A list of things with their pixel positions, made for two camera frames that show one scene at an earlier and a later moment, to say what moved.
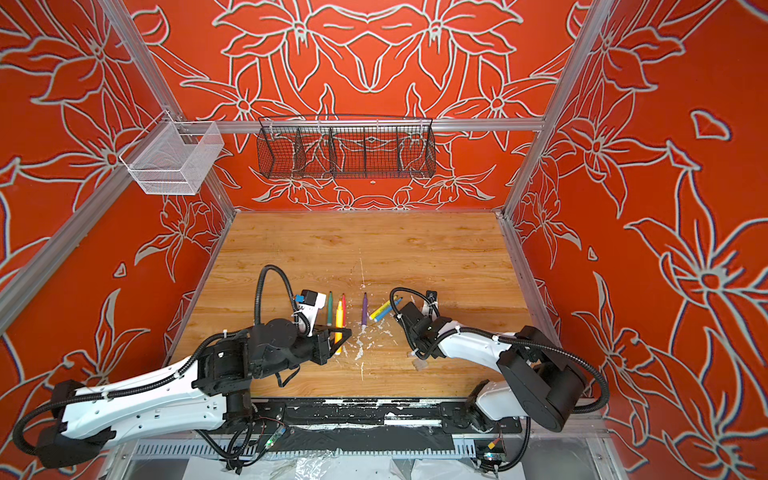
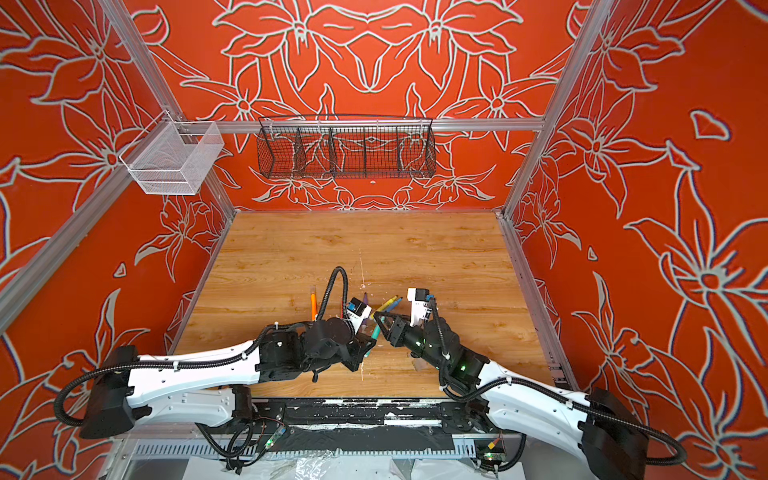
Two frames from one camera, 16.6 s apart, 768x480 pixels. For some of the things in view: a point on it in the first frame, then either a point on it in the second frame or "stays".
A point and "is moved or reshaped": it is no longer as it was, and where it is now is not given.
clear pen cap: [419, 365] stays
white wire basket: [173, 157] stays
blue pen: [386, 311] stays
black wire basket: [346, 147] stays
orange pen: [339, 324] is moved or reshaped
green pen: [330, 309] -> [375, 336]
